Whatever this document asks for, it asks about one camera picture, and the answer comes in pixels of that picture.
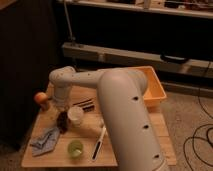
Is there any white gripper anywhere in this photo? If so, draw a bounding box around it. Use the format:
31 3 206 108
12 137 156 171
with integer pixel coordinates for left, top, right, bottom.
53 86 71 112

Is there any dark grape bunch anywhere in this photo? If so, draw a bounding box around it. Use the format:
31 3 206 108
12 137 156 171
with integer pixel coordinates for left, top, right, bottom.
57 112 68 134

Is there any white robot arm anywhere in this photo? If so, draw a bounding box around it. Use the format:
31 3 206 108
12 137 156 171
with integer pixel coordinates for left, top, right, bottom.
49 66 170 171

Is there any white paper cup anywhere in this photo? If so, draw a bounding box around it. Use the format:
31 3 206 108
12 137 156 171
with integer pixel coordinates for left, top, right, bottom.
67 106 84 126

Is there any green plastic cup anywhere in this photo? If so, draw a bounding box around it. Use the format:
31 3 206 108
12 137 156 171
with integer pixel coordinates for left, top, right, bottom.
67 140 83 159

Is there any red apple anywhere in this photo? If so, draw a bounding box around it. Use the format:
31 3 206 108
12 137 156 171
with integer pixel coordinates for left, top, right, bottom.
34 92 48 105

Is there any wooden table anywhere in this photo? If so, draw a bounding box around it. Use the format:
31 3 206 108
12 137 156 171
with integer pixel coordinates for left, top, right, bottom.
22 86 177 169

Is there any blue folded cloth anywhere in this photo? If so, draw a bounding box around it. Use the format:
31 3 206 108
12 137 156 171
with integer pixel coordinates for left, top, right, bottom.
30 127 60 157

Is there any white dish brush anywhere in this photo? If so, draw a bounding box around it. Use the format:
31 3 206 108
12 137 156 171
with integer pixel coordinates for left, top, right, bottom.
92 125 106 161

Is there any yellow plastic bin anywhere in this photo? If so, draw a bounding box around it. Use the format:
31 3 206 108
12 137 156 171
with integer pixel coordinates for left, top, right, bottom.
138 66 167 107

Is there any grey metal shelf beam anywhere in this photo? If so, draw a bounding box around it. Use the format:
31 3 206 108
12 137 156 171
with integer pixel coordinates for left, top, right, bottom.
62 42 213 79

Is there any black floor cable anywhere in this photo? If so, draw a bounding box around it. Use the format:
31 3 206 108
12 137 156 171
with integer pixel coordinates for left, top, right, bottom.
183 61 213 168

